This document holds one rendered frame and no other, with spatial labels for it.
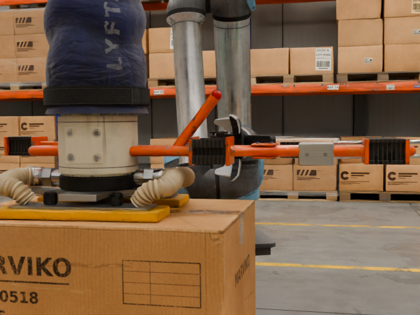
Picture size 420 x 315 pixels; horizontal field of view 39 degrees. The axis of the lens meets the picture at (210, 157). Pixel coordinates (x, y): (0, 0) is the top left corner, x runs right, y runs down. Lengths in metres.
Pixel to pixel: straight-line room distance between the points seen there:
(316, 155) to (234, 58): 0.71
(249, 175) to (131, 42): 0.58
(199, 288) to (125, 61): 0.48
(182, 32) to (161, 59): 6.97
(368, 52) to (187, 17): 6.68
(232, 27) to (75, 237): 0.90
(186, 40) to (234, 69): 0.20
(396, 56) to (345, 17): 0.86
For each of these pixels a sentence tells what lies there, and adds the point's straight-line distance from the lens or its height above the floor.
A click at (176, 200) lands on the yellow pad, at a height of 0.96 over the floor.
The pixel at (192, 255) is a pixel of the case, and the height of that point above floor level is 0.90.
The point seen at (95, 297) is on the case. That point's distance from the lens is 1.17.
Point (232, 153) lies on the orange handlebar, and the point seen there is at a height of 1.07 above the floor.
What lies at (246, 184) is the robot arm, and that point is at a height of 0.96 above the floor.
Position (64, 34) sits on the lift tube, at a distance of 1.25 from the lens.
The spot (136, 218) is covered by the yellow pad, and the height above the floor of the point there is 0.95.
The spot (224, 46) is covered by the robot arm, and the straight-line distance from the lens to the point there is 1.84.
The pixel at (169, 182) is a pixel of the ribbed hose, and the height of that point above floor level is 1.02.
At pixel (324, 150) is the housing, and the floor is 1.08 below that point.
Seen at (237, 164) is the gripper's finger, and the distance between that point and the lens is 1.44.
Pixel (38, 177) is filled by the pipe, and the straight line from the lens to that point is 1.36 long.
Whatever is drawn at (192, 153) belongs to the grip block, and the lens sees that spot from 1.22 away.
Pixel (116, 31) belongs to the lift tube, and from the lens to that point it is 1.24.
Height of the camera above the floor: 1.14
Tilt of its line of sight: 4 degrees down
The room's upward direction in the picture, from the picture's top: 1 degrees counter-clockwise
